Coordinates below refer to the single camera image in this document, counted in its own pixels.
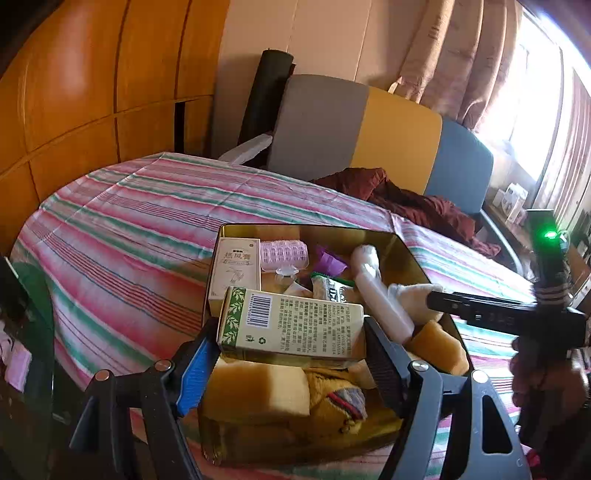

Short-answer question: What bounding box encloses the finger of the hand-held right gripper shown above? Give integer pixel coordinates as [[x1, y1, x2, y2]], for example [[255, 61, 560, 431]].
[[426, 290, 541, 329]]

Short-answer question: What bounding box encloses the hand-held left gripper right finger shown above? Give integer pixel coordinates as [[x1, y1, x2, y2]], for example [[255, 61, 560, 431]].
[[364, 316, 532, 480]]

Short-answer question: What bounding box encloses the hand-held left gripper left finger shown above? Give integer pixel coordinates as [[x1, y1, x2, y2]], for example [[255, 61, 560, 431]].
[[69, 318, 223, 480]]

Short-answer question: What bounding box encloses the yellow sponge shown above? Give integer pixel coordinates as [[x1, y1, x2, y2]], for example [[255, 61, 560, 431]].
[[406, 320, 469, 376]]

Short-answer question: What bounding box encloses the yellow sock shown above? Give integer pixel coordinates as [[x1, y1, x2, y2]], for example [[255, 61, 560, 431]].
[[305, 367, 398, 437]]

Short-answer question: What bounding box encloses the gold metal tin box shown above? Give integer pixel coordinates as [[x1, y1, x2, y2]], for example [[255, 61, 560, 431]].
[[198, 223, 472, 467]]

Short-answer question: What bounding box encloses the small green white packet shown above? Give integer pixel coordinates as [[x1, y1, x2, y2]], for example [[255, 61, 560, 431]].
[[310, 271, 356, 305]]

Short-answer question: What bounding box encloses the green leaf print box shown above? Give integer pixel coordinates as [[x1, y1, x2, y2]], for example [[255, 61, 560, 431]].
[[217, 286, 368, 370]]

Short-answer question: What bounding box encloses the cream carton box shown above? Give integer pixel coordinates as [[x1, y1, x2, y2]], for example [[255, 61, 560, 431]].
[[207, 237, 262, 317]]

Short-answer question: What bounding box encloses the purple plastic piece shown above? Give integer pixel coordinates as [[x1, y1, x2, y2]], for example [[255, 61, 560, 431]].
[[315, 246, 349, 278]]

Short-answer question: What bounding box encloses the pink hair roller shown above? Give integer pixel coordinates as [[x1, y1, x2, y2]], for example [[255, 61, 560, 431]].
[[259, 237, 309, 273]]

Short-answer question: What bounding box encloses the person's right forearm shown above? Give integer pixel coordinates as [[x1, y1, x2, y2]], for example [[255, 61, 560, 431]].
[[519, 401, 591, 467]]

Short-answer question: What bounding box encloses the person's right hand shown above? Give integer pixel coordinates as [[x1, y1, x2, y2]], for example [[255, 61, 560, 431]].
[[510, 337, 591, 416]]

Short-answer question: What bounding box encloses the wooden window shelf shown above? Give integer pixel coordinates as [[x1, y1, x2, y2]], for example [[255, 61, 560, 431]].
[[485, 203, 591, 278]]

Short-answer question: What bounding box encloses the maroon cloth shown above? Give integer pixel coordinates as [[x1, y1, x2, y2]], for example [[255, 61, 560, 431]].
[[311, 167, 502, 259]]

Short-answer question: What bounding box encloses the striped cloth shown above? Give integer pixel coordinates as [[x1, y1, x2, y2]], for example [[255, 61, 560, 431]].
[[10, 152, 555, 480]]

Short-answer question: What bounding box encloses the beige patterned curtain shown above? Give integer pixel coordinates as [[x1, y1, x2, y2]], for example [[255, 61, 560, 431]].
[[388, 0, 525, 132], [531, 65, 591, 232]]

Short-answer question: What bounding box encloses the dark side furniture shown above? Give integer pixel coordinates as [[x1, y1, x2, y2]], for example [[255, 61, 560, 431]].
[[0, 256, 56, 462]]

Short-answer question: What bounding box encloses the bright window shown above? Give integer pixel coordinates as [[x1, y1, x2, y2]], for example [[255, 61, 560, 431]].
[[480, 9, 568, 185]]

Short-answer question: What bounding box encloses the white foam board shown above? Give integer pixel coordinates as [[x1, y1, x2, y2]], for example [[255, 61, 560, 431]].
[[217, 133, 274, 164]]

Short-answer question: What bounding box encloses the grey yellow blue sofa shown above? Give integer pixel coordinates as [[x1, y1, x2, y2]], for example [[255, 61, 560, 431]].
[[268, 74, 525, 273]]

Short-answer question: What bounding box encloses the black rolled mat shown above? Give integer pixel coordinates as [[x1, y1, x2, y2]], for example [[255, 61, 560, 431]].
[[238, 48, 295, 148]]

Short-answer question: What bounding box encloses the wooden wardrobe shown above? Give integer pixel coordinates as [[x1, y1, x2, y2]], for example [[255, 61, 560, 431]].
[[0, 0, 232, 259]]

